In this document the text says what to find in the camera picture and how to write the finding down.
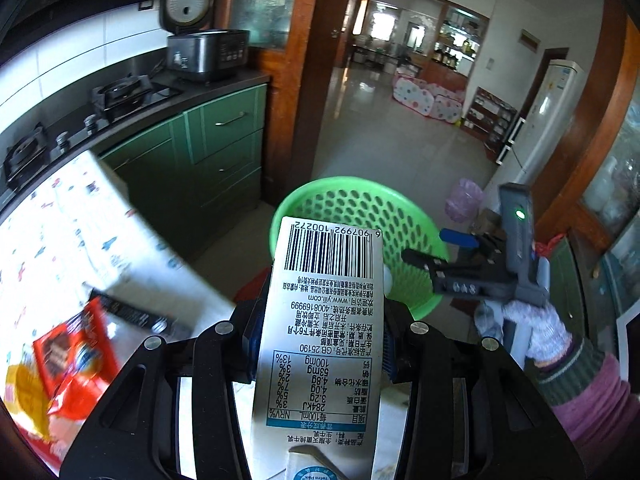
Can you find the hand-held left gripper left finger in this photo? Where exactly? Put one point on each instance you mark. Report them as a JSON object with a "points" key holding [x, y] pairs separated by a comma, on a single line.
{"points": [[210, 360]]}

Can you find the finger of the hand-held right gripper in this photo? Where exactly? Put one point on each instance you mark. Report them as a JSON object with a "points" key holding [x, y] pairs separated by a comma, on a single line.
{"points": [[425, 262], [457, 238]]}

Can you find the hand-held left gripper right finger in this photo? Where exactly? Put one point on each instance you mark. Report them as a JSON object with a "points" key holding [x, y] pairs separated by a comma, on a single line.
{"points": [[440, 375]]}

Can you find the black packet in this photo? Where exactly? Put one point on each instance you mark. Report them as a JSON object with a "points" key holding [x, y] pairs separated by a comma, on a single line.
{"points": [[135, 312]]}

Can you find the green plastic basket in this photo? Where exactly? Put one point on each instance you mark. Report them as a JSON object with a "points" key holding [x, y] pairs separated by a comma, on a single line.
{"points": [[350, 200]]}

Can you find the white and blue milk carton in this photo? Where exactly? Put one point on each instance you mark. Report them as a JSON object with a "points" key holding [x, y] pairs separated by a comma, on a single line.
{"points": [[320, 335]]}

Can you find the red snack packet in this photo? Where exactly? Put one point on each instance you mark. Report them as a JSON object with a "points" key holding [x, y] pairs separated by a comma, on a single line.
{"points": [[75, 355]]}

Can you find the yellow snack packet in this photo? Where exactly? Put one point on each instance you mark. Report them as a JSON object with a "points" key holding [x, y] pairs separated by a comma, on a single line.
{"points": [[30, 400]]}

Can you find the person's right forearm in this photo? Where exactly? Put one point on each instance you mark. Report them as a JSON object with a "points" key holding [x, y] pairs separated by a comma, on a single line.
{"points": [[590, 390]]}

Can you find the person's right hand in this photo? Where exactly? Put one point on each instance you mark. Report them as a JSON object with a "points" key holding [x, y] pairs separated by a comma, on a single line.
{"points": [[545, 330]]}

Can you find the pink plastic bag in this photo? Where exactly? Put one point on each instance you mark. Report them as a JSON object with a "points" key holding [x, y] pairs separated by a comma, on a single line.
{"points": [[464, 200]]}

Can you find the low shelf rack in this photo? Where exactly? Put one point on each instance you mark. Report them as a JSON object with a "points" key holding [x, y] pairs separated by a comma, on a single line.
{"points": [[492, 120]]}

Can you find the pink dotted play tent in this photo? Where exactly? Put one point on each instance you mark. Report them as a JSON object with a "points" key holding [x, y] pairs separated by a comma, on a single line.
{"points": [[430, 97]]}

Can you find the white refrigerator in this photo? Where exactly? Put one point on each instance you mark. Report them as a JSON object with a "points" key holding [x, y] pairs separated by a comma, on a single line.
{"points": [[550, 115]]}

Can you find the printed white tablecloth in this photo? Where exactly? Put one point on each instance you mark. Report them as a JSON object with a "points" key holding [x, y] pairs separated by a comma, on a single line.
{"points": [[75, 220]]}

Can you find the green kitchen cabinet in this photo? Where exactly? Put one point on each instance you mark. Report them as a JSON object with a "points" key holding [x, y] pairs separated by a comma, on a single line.
{"points": [[220, 160]]}

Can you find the wooden display cabinet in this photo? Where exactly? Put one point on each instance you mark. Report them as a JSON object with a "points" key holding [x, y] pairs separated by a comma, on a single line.
{"points": [[460, 35]]}

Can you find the black gas stove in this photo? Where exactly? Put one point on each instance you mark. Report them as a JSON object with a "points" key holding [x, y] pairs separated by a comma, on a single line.
{"points": [[115, 97]]}

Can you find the wooden glass door cabinet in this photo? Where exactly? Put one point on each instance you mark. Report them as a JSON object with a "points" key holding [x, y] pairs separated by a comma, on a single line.
{"points": [[270, 10]]}

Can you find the black rice cooker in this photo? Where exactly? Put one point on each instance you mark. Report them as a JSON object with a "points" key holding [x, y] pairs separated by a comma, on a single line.
{"points": [[200, 45]]}

